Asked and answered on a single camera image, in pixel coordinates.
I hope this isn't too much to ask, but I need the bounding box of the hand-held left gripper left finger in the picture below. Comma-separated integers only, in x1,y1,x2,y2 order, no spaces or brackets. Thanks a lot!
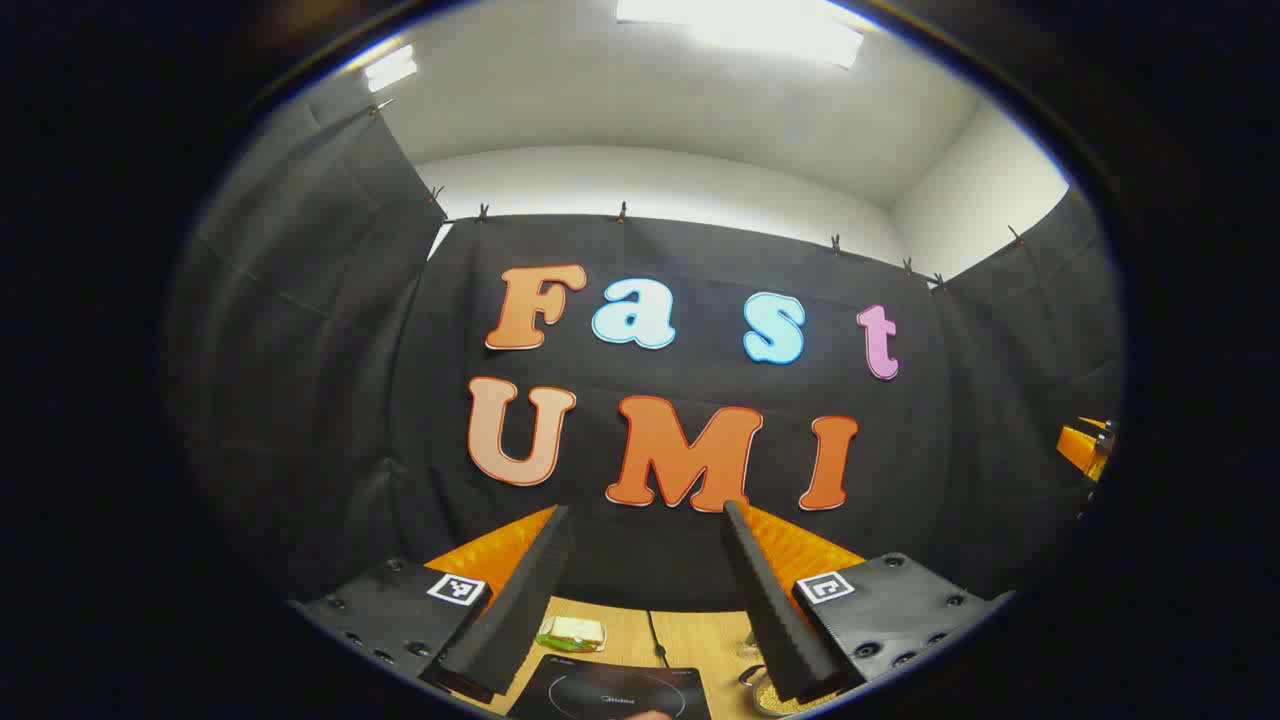
290,505,576,704

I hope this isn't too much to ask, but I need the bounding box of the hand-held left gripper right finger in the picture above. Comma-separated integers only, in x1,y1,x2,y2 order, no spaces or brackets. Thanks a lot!
722,500,1016,704

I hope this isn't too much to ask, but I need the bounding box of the stainless steel pot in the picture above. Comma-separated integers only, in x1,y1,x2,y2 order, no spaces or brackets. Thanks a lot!
738,663,841,719

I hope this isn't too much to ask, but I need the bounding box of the black induction cooktop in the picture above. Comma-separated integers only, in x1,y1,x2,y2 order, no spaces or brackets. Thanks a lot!
505,655,713,720

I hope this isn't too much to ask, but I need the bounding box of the sandwich with lettuce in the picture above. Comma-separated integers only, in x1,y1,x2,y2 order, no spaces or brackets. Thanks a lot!
537,617,607,653

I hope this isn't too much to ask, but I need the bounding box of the black backdrop cloth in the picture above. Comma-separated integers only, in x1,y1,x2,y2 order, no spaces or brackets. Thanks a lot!
165,95,1126,611

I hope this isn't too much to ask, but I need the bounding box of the row of black cloth clips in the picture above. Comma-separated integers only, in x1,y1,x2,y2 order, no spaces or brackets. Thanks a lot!
370,98,1026,291

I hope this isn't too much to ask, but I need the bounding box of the large ceiling light panel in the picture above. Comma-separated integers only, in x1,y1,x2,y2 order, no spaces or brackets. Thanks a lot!
615,0,866,69

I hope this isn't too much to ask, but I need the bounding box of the small ceiling light panel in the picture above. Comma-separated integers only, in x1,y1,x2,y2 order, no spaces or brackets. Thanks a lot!
365,45,419,93

